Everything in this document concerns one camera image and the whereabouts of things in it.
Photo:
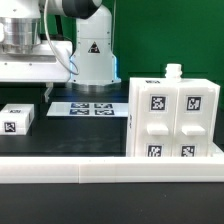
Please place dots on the white cabinet door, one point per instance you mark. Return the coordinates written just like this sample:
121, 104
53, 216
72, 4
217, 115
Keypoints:
192, 122
155, 120

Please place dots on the white L-shaped fence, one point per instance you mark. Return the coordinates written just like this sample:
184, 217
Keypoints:
79, 170

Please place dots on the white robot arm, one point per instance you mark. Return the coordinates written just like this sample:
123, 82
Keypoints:
88, 63

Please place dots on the white cabinet body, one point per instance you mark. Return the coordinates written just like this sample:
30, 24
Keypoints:
173, 78

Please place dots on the white cabinet top block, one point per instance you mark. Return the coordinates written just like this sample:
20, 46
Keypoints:
16, 119

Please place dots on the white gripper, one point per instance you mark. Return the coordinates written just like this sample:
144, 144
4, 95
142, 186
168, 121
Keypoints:
39, 66

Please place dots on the white marker base plate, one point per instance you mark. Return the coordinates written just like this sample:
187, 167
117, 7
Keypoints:
87, 109

